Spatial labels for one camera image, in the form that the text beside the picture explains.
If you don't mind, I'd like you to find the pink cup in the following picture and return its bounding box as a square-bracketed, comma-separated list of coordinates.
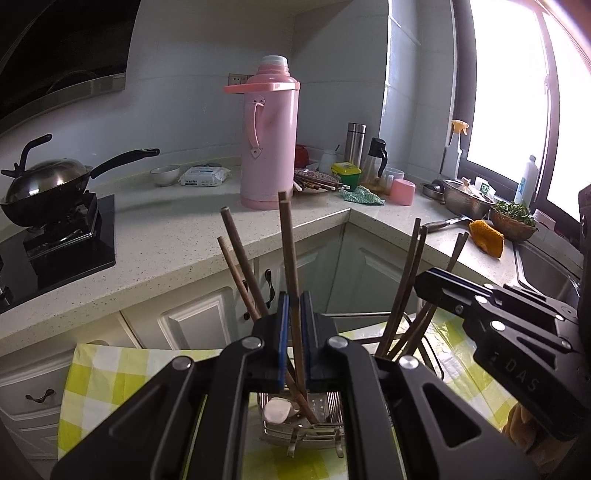
[390, 178, 416, 206]

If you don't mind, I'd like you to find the steel basin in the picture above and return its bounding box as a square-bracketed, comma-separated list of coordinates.
[441, 179, 497, 220]

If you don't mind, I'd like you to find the speckled stone countertop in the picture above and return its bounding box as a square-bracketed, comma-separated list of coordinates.
[0, 154, 583, 356]

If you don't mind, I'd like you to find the white wet wipes pack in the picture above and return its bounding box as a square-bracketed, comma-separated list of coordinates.
[178, 164, 232, 188]

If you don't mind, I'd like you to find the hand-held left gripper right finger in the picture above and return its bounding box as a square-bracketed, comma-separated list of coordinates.
[299, 290, 541, 480]

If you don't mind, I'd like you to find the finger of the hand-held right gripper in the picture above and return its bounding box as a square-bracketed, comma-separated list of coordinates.
[428, 268, 580, 321]
[413, 272, 574, 348]

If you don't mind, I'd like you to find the patterned plate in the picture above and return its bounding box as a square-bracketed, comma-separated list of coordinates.
[294, 168, 345, 195]

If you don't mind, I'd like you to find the spray bottle with yellow nozzle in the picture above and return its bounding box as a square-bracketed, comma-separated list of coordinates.
[442, 120, 470, 182]

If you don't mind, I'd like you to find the small white bowl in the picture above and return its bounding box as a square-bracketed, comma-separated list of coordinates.
[150, 165, 181, 187]

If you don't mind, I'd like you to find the orange cloth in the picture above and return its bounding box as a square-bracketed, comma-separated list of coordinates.
[469, 220, 505, 258]

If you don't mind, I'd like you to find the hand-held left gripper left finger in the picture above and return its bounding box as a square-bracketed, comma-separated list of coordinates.
[48, 291, 291, 480]

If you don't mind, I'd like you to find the person's right hand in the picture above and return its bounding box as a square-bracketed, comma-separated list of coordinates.
[502, 404, 548, 467]

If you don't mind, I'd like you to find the white dish soap bottle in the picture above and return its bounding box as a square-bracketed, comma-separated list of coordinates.
[514, 155, 537, 208]

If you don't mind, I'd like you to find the green lidded box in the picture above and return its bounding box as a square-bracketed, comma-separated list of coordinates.
[331, 161, 362, 191]

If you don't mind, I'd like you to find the black glass gas stove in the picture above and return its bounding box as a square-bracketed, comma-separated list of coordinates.
[0, 193, 116, 315]

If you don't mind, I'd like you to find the wicker basket with greens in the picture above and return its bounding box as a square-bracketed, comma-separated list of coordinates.
[488, 200, 539, 242]

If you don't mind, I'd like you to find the steel wok lid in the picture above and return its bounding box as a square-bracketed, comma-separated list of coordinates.
[0, 134, 93, 204]

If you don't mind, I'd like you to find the steel sink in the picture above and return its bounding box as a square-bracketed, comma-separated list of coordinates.
[513, 240, 583, 315]

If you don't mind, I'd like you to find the black wok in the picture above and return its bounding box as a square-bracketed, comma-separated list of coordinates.
[0, 148, 161, 228]

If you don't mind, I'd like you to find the green dish cloth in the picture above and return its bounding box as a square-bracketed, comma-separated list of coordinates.
[342, 185, 386, 206]

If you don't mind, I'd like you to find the metal wire utensil rack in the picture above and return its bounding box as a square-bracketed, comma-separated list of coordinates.
[256, 310, 446, 459]

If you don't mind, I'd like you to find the yellow checked tablecloth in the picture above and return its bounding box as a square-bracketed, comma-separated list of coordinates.
[58, 307, 522, 480]

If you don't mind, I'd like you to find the steel vacuum bottle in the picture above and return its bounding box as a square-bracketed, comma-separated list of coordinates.
[344, 122, 367, 167]

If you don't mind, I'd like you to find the kitchen knife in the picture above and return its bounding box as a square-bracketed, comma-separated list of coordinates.
[422, 215, 474, 234]

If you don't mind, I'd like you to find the pink thermos flask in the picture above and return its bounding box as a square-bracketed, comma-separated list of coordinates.
[224, 54, 301, 210]

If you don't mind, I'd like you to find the black range hood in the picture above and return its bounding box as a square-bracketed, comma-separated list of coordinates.
[0, 0, 141, 134]

